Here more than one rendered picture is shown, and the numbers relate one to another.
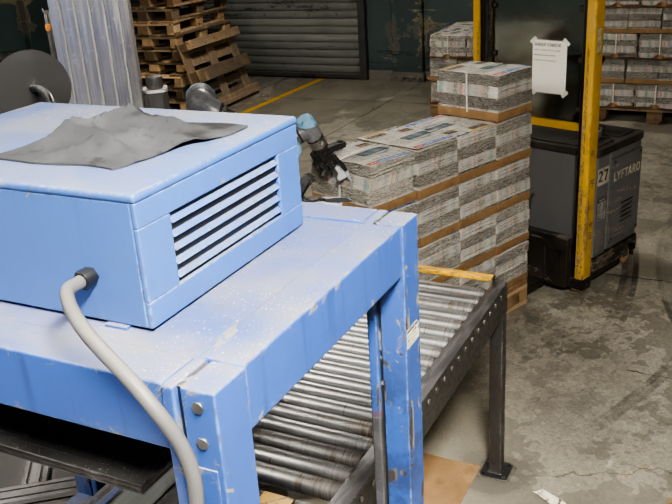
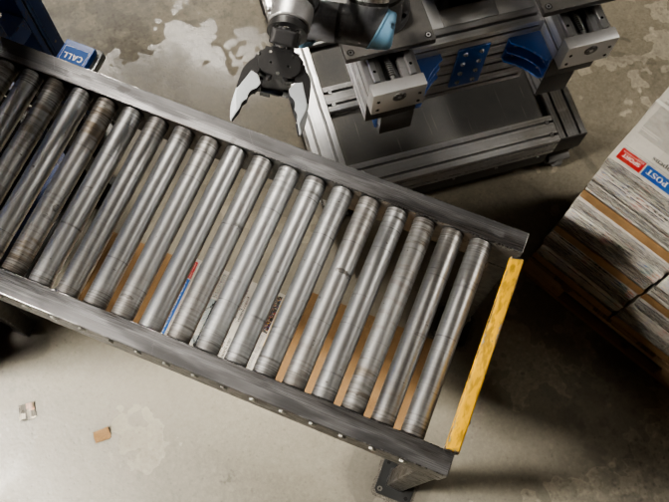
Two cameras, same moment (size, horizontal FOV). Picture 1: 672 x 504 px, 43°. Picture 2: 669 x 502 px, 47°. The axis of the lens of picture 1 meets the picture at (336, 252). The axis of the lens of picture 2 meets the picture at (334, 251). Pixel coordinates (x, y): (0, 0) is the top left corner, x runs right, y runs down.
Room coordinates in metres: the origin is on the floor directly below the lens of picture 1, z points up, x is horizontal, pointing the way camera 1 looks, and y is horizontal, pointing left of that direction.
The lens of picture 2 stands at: (2.51, -0.66, 2.37)
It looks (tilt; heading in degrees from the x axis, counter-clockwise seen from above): 71 degrees down; 81
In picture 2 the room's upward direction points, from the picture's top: 4 degrees clockwise
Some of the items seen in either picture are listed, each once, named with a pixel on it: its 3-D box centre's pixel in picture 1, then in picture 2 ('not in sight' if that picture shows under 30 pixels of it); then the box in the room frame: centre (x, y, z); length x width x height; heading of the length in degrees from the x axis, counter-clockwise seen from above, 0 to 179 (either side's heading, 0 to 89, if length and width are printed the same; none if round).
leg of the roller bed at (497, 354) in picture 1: (497, 395); (410, 473); (2.76, -0.57, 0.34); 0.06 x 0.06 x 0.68; 62
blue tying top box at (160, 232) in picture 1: (86, 194); not in sight; (1.41, 0.42, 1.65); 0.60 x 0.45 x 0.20; 62
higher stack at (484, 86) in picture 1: (484, 190); not in sight; (4.26, -0.80, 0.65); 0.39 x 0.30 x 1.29; 43
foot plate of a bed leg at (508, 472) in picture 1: (496, 468); (397, 480); (2.76, -0.57, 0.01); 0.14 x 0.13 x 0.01; 62
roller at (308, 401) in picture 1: (320, 406); (88, 194); (2.08, 0.07, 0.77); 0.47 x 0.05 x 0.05; 62
